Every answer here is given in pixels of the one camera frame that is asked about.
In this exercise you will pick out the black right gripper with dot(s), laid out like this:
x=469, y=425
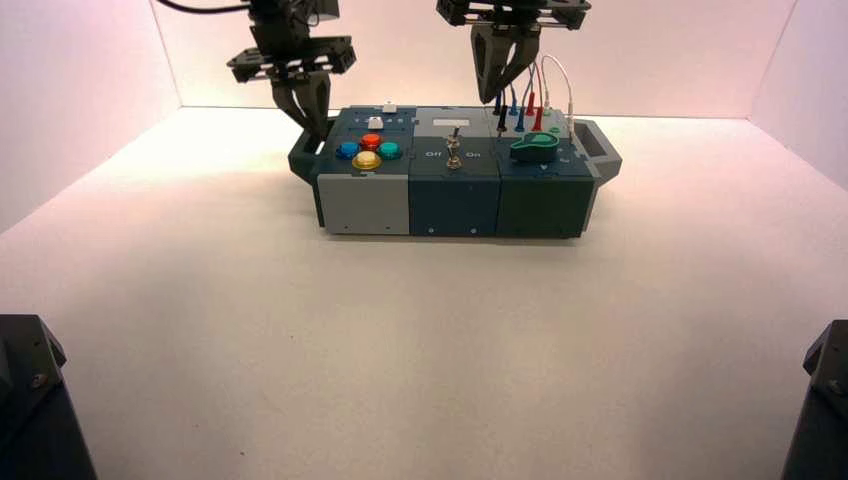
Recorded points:
x=510, y=12

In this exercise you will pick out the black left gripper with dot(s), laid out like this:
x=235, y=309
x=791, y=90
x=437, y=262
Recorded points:
x=291, y=60

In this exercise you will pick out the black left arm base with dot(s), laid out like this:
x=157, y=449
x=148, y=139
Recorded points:
x=33, y=411

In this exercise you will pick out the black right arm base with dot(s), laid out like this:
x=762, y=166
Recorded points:
x=821, y=411

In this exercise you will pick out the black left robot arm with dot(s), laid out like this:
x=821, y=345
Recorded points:
x=278, y=23

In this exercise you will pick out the blue round push button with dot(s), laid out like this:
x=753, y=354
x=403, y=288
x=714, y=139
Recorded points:
x=347, y=150

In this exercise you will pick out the red round push button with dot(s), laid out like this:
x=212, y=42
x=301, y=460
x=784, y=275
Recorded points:
x=371, y=141

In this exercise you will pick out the yellow round push button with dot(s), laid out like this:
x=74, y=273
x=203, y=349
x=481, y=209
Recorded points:
x=366, y=161

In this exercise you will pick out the green rotary knob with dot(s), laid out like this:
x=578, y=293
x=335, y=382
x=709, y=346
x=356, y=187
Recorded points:
x=533, y=147

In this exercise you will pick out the green round push button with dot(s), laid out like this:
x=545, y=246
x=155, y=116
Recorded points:
x=389, y=150

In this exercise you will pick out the blue grey control box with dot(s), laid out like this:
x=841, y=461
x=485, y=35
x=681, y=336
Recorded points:
x=454, y=205

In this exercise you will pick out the metal toggle switch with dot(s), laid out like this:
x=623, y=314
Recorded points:
x=454, y=136
x=453, y=159

